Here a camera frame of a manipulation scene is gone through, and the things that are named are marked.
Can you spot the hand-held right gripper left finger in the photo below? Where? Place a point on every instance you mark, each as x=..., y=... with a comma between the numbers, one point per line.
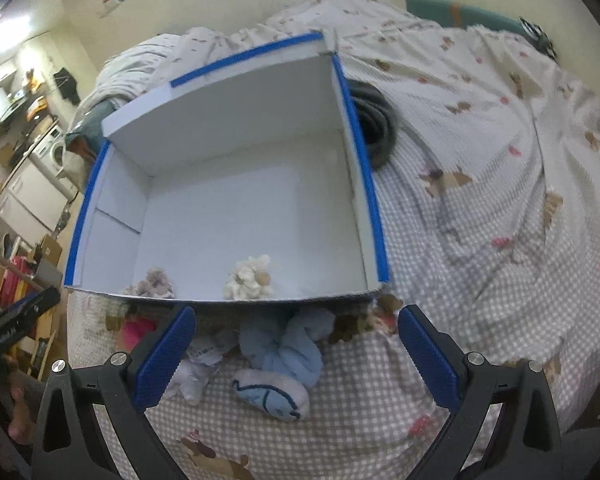
x=162, y=360

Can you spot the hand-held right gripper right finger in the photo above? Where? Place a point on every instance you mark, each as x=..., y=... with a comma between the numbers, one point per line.
x=430, y=360

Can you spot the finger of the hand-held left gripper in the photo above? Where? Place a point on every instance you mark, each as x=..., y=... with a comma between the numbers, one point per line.
x=37, y=302

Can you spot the white cloth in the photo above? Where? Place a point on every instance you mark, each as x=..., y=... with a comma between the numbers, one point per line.
x=192, y=377

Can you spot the pink soft toy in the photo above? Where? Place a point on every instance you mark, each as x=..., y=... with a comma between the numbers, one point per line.
x=136, y=332

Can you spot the grey fluffy scrunchie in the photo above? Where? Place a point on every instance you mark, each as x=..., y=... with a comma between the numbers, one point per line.
x=152, y=284

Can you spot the cream fluffy scrunchie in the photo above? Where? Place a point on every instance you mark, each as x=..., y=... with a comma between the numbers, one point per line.
x=247, y=280

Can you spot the light blue fluffy cloth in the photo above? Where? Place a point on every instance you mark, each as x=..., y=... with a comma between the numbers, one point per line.
x=290, y=345

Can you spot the white cardboard box blue tape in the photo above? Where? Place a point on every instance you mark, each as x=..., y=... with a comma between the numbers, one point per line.
x=255, y=200

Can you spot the person's left hand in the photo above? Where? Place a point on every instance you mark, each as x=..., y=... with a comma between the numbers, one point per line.
x=20, y=410

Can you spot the pink red storage bag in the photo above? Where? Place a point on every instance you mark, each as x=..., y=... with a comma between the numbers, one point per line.
x=16, y=272

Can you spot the brown cardboard box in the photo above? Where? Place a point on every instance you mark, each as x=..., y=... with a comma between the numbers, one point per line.
x=49, y=252

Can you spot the white cabinet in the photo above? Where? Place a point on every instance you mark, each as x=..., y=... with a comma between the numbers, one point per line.
x=22, y=200

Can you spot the white sock blue embroidery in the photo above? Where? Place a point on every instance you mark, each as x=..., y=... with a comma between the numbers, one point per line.
x=270, y=392

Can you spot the white washing machine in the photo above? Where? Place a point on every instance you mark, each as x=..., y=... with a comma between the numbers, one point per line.
x=52, y=150

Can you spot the dark teal cushion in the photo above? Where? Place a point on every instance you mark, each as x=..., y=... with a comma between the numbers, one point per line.
x=87, y=127

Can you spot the black hanging garment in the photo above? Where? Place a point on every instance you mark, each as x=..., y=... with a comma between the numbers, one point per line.
x=66, y=85

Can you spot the bear print duvet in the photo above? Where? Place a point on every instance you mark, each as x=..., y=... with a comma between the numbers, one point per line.
x=480, y=110

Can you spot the black white patterned item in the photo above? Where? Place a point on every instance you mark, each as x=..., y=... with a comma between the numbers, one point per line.
x=539, y=35

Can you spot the teal pillow orange stripe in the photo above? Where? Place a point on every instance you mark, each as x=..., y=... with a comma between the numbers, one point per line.
x=445, y=12

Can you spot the red wall hook ornament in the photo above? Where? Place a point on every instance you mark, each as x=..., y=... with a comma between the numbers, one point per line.
x=112, y=0

